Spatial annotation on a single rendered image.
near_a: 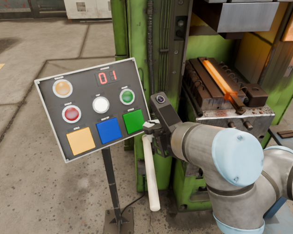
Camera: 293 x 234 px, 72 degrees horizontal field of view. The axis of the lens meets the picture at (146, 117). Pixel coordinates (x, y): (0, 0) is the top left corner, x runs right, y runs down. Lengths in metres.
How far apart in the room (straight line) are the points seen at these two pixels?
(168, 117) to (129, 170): 1.39
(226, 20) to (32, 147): 2.01
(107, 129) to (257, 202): 0.49
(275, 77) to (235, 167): 0.94
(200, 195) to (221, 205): 1.16
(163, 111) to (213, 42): 0.94
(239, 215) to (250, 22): 0.66
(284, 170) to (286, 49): 0.79
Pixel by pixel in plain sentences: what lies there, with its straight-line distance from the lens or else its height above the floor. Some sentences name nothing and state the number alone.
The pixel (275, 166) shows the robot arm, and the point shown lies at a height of 1.15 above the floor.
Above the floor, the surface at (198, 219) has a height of 0.00.
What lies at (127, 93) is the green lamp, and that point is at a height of 1.10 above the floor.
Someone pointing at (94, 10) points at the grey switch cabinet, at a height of 0.30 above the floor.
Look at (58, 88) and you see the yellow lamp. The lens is 0.69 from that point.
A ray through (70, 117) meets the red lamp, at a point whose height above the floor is 1.08.
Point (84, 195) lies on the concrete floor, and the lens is 1.79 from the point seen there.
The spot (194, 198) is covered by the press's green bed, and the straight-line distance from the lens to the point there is 1.57.
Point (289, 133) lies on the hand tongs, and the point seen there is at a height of 0.77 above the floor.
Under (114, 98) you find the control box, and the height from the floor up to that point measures 1.10.
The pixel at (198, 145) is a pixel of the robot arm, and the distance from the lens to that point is 0.39.
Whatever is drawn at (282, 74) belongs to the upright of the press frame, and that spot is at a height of 1.01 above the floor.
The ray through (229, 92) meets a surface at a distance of 0.98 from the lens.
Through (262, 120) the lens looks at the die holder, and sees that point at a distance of 1.10.
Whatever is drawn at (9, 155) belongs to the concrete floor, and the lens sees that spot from 2.34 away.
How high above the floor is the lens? 1.50
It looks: 39 degrees down
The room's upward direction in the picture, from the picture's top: straight up
